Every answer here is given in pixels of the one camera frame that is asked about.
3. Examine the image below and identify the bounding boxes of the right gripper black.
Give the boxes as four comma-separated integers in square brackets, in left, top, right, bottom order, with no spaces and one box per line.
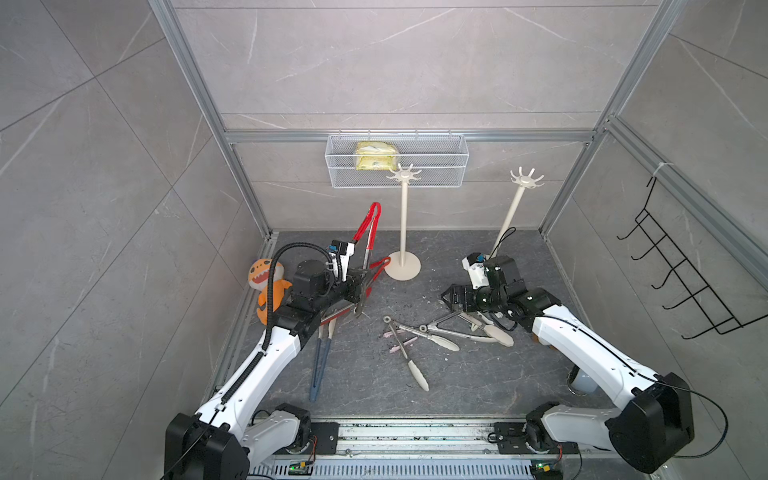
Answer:
[440,284,504,314]

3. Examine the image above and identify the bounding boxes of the blue handle cream tongs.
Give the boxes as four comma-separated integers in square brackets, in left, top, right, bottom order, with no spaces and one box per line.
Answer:
[309,318,337,403]

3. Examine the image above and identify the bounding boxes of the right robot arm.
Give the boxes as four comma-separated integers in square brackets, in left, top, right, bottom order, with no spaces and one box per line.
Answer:
[442,252,696,474]

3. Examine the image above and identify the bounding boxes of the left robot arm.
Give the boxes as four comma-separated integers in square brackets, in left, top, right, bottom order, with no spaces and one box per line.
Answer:
[163,240,368,479]

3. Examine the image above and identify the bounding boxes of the cream tongs yellow dots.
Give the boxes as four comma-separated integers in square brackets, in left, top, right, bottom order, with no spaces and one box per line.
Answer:
[458,312,514,348]

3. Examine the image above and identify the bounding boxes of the red silicone tip tongs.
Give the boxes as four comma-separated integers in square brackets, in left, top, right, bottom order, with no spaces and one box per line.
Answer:
[320,285,372,325]

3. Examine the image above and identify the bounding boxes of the pink tip small tongs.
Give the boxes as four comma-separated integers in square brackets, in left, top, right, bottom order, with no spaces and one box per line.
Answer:
[382,331,418,353]

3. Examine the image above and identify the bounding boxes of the left cream utensil stand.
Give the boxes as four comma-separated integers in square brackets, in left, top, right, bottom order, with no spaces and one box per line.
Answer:
[385,164,421,281]

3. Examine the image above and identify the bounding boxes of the cream utensil stand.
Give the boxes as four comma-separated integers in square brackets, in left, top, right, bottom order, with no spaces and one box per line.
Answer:
[385,164,421,281]
[487,166,544,258]

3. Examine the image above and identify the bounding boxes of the right cream utensil stand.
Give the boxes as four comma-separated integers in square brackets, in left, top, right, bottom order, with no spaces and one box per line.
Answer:
[487,166,544,258]

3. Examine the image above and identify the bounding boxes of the orange shark plush toy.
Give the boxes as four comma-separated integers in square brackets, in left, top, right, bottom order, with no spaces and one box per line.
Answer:
[248,259,292,325]

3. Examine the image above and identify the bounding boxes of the yellow packet in basket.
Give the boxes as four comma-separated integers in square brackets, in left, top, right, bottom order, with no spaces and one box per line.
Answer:
[354,141,399,171]

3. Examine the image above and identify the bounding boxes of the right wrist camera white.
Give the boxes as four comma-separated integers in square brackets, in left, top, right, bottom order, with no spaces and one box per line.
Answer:
[461,252,489,290]

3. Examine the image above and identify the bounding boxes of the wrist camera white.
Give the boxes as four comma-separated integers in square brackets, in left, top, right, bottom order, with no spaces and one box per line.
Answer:
[461,252,489,290]
[328,240,355,283]

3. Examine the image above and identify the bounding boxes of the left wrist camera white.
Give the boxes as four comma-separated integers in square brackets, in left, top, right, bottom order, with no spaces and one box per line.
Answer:
[328,240,355,283]

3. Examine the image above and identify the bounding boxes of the white wire mesh basket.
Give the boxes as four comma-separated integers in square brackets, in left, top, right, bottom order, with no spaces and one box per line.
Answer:
[325,133,469,189]

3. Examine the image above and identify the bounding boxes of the black wall hook rack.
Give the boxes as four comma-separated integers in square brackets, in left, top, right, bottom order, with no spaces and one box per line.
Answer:
[616,177,767,341]

